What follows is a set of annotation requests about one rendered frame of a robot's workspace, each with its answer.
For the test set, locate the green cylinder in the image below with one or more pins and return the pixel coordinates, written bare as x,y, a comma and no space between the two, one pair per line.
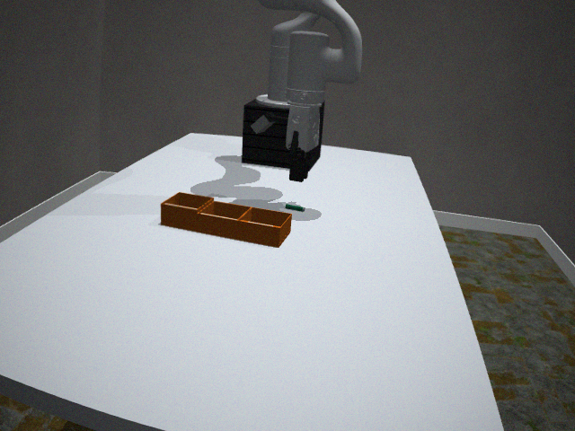
302,209

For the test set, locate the brown three-compartment tray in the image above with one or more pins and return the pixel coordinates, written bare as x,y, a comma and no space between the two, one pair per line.
256,225

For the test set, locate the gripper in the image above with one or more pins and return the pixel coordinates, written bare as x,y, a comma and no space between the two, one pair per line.
302,136

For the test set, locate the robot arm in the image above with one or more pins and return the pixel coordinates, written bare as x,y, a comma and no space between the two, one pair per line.
301,60

